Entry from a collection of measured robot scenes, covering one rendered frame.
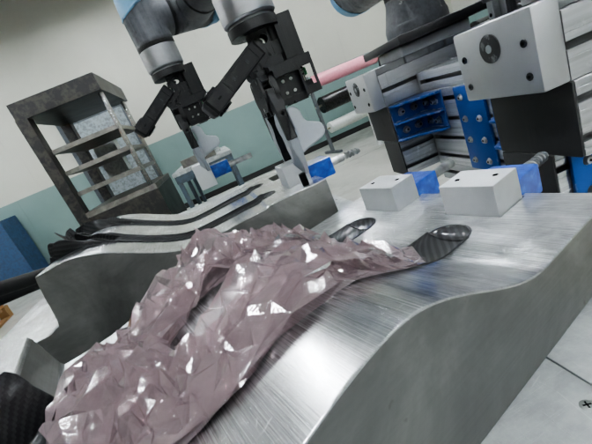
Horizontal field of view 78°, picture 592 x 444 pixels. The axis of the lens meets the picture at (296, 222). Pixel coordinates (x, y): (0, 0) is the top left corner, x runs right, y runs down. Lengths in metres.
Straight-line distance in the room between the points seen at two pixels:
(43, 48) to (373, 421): 7.53
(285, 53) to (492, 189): 0.34
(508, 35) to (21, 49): 7.47
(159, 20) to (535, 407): 0.80
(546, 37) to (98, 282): 0.57
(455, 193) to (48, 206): 7.48
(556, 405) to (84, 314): 0.47
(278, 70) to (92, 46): 6.93
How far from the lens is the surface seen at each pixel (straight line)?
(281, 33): 0.55
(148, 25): 0.82
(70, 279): 0.52
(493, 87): 0.55
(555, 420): 0.25
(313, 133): 0.52
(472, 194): 0.33
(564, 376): 0.27
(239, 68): 0.53
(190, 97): 0.80
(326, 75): 6.20
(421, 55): 0.99
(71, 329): 0.54
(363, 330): 0.17
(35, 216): 7.77
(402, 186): 0.40
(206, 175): 0.81
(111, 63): 7.30
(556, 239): 0.29
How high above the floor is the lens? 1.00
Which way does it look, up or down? 17 degrees down
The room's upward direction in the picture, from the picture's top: 23 degrees counter-clockwise
